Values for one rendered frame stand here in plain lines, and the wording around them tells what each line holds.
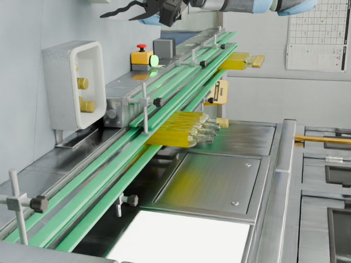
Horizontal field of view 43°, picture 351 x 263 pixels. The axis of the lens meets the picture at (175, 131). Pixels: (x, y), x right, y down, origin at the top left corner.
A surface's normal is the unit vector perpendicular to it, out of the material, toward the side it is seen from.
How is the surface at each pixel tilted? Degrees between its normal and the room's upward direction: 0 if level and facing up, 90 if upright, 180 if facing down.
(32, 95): 0
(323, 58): 86
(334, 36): 90
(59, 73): 90
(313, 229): 90
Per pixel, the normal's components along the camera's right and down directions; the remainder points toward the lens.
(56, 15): 0.96, 0.07
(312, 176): -0.03, -0.94
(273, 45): -0.28, 0.33
